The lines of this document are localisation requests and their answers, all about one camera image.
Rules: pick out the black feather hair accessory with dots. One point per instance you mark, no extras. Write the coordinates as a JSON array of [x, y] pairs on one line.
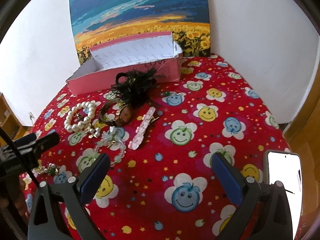
[[133, 86]]

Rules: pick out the pink hair clip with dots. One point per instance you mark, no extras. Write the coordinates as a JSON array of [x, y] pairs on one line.
[[141, 129]]

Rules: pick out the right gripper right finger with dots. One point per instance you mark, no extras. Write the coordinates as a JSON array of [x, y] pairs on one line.
[[274, 220]]

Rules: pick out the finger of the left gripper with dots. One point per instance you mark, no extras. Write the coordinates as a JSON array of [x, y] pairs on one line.
[[31, 144]]

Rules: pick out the pink cardboard box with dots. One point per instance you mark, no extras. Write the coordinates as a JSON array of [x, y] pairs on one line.
[[139, 52]]

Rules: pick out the small pearl green brooch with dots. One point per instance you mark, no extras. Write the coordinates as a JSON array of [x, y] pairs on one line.
[[51, 169]]

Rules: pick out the sunflower field painting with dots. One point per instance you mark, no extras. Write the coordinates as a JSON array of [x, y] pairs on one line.
[[97, 21]]

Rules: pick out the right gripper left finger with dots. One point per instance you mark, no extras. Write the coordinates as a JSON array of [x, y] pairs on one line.
[[46, 220]]

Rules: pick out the white smartphone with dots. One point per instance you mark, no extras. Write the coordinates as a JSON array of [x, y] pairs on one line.
[[286, 167]]

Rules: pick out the wooden shelf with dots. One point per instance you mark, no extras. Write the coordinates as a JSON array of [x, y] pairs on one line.
[[10, 123]]

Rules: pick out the red smiley flower cloth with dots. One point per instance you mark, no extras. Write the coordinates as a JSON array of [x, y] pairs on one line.
[[166, 189]]

